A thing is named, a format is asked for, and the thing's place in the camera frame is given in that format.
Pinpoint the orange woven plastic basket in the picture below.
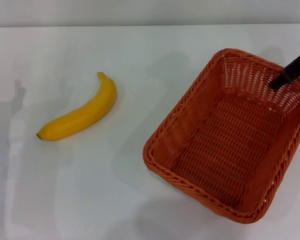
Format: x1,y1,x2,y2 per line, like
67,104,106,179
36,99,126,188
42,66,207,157
142,48,300,224

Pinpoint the yellow banana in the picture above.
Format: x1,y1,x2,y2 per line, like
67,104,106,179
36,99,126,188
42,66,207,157
36,71,118,142

